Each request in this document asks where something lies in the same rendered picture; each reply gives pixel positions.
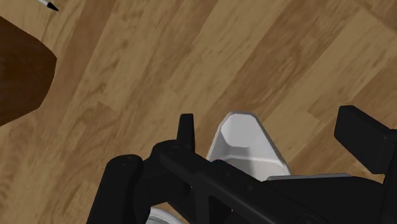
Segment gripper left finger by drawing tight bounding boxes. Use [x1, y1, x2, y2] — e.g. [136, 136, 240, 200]
[86, 113, 314, 224]

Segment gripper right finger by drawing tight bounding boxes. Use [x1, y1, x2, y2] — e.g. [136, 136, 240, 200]
[333, 105, 397, 224]

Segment white angular container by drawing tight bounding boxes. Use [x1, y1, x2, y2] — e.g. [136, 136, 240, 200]
[144, 110, 292, 224]

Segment dark brown angular block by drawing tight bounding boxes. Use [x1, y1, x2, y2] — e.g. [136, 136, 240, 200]
[0, 15, 58, 127]

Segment white pen with black tip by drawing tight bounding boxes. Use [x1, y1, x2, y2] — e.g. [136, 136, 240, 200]
[37, 0, 60, 13]

